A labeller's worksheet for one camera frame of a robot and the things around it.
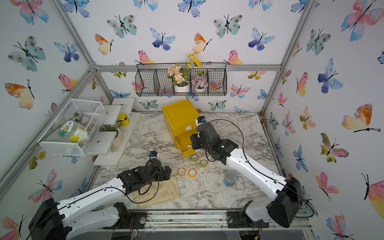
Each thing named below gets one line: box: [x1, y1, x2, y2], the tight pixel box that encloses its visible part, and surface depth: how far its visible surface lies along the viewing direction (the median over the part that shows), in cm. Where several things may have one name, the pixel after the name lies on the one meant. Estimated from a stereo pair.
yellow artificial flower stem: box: [187, 52, 202, 69], surface depth 84 cm
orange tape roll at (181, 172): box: [177, 167, 187, 177], surface depth 91 cm
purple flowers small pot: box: [191, 75, 209, 93], surface depth 90 cm
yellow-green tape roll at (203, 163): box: [200, 159, 208, 169], surface depth 95 cm
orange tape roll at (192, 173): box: [188, 168, 198, 179], surface depth 91 cm
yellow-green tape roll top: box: [191, 154, 199, 162], surface depth 97 cm
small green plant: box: [99, 123, 119, 132], surface depth 98 cm
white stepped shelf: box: [86, 97, 142, 167], surface depth 98 cm
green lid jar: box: [59, 120, 91, 144], surface depth 66 cm
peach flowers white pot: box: [167, 64, 190, 93], surface depth 84 cm
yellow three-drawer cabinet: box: [161, 99, 200, 158], surface depth 92 cm
